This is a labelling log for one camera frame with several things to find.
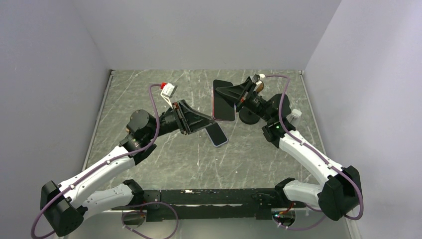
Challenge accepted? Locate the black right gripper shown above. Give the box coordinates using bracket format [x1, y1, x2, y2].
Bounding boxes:
[214, 80, 273, 123]

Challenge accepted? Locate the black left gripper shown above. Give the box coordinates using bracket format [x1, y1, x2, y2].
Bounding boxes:
[146, 100, 215, 140]

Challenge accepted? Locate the dark phone purple edge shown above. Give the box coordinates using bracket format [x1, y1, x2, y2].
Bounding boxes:
[212, 79, 235, 121]

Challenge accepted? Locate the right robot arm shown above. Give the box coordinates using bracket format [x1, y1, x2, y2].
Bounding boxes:
[213, 74, 364, 221]

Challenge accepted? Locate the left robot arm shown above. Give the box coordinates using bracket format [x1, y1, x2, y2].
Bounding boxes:
[40, 100, 215, 237]

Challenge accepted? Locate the black microphone stand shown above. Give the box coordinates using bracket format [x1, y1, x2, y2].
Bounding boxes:
[236, 94, 260, 125]

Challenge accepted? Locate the gold microphone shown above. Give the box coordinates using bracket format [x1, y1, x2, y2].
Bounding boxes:
[255, 81, 264, 93]

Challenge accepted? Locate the black base bar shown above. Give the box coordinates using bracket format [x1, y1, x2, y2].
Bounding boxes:
[116, 188, 305, 222]

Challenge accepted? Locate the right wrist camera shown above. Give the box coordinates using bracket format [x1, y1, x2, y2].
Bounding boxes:
[251, 74, 266, 85]

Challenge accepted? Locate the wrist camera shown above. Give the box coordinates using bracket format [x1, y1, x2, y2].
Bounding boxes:
[251, 74, 266, 85]
[160, 82, 177, 107]

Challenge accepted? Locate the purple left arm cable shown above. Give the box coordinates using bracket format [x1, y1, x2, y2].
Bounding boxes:
[30, 84, 180, 239]

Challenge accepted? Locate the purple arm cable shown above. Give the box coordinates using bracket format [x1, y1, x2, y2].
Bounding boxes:
[30, 84, 180, 239]
[262, 74, 365, 232]

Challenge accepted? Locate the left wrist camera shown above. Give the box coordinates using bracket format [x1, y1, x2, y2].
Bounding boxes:
[160, 82, 177, 107]

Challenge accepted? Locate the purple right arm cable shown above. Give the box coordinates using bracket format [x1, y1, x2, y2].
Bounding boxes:
[262, 74, 365, 232]

